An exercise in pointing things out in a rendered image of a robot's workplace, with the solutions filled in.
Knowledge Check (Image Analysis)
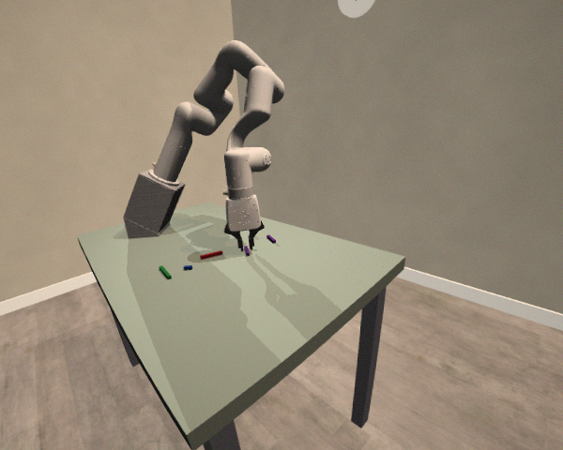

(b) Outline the green rod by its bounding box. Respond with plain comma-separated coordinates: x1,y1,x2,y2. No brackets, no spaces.
159,266,172,279

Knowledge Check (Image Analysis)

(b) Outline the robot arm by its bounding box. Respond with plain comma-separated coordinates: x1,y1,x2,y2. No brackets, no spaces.
148,40,284,199

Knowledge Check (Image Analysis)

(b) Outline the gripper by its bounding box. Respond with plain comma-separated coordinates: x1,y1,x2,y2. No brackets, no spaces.
224,195,265,251

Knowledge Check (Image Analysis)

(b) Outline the red rod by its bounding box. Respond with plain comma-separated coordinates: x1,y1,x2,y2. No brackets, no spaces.
200,251,222,260

